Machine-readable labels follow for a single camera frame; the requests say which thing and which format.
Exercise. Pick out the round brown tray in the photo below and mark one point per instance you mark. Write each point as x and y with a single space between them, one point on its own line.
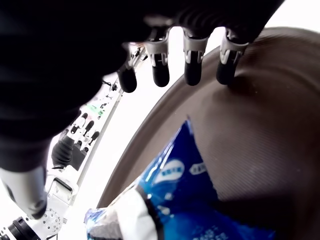
262 125

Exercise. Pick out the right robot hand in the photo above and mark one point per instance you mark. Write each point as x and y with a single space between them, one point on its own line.
50 62

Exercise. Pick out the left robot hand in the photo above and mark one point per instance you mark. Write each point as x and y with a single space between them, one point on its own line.
62 152

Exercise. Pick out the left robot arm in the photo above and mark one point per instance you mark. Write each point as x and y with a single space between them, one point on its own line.
60 190

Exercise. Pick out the blue Oreo packet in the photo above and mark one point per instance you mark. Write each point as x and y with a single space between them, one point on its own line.
185 190

